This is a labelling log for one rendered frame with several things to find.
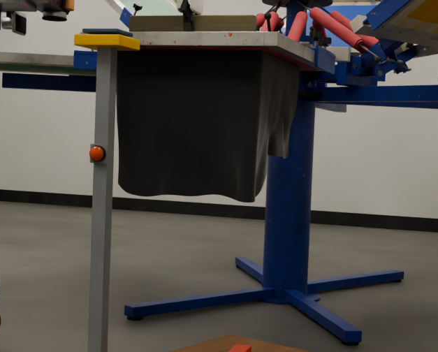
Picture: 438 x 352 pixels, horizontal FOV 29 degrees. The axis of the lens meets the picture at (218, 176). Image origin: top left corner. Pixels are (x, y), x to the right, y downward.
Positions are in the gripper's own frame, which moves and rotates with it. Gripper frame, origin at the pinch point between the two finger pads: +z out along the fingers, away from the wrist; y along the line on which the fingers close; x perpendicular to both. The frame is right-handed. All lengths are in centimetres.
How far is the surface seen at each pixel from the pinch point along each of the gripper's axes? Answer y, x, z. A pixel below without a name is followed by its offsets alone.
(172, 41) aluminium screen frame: 12.9, -1.0, 4.9
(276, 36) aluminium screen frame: 13.0, 28.8, 5.0
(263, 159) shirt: -8.2, 19.5, 37.3
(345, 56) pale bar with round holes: -69, 34, 0
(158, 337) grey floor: -41, -27, 98
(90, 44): 36.4, -14.1, 8.3
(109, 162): 30, -12, 38
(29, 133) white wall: -462, -326, 6
